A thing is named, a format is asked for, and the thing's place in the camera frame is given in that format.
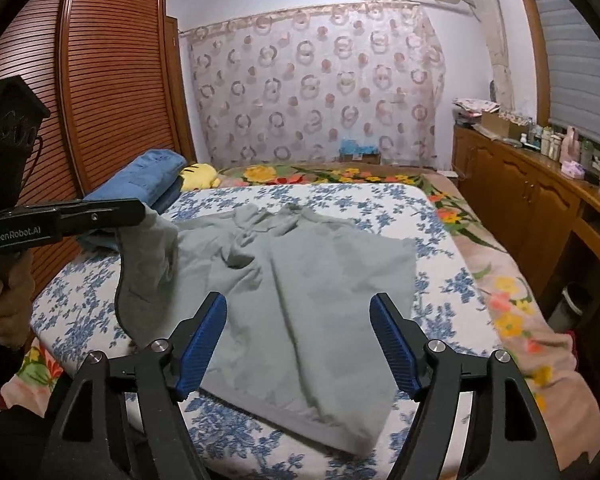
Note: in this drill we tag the pink bottle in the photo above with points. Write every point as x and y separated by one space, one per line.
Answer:
570 151

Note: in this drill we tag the brown wooden cabinet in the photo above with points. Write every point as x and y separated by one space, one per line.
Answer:
548 223

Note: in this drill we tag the yellow plush toy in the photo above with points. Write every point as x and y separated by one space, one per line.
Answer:
199 177

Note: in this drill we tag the cardboard box on cabinet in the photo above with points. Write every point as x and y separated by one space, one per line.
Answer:
502 126

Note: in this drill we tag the grey pants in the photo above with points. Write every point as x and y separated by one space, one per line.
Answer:
297 347

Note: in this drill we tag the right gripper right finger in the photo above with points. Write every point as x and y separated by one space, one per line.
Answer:
506 437

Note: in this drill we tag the folded blue jeans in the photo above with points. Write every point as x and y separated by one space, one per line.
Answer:
153 178

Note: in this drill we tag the grey window blind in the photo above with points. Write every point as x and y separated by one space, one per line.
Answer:
573 57

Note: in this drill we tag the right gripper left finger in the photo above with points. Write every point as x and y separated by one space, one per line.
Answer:
119 418

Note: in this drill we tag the blue item on box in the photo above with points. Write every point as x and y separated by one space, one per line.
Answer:
350 148

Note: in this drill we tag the blue floral white bedspread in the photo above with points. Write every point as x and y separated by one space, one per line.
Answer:
298 386

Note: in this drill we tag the left hand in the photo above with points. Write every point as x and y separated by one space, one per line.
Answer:
16 292

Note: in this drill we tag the pink circle patterned curtain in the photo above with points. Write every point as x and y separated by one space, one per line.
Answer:
289 86

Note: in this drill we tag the brown louvered wardrobe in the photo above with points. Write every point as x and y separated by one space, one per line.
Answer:
110 73

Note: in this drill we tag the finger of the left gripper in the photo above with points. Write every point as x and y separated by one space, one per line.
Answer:
80 217

